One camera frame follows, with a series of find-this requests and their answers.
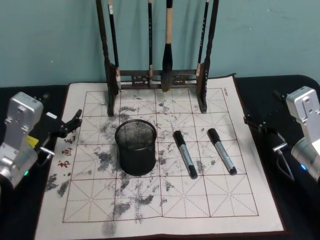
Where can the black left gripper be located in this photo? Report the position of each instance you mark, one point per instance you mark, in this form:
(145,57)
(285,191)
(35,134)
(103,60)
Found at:
(47,130)

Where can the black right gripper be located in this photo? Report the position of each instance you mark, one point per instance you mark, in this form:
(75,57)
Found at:
(273,140)

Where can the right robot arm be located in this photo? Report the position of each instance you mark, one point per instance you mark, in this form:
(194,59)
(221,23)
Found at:
(306,130)

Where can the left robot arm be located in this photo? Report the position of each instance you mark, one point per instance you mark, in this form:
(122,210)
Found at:
(17,130)

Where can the grey black-capped marker pen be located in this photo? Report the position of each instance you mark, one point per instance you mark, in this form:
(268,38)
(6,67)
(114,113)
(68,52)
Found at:
(186,157)
(223,155)

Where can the dark wooden brush rack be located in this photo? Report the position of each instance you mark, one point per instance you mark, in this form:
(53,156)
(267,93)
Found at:
(110,95)

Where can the black mesh pen holder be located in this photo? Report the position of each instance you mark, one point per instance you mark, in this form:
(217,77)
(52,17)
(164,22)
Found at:
(136,155)

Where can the black table cloth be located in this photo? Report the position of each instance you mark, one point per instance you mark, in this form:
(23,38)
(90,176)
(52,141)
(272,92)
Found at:
(280,200)

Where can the thin black brown-tipped brush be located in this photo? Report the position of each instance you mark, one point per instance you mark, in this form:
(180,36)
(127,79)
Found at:
(202,45)

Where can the white felt calligraphy grid mat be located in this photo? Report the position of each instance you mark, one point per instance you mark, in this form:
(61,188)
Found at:
(200,200)

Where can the thin black white-tipped brush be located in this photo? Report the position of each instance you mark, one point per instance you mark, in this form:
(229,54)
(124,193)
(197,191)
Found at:
(113,37)

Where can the thin black calligraphy brush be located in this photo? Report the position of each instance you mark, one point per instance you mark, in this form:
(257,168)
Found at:
(150,37)

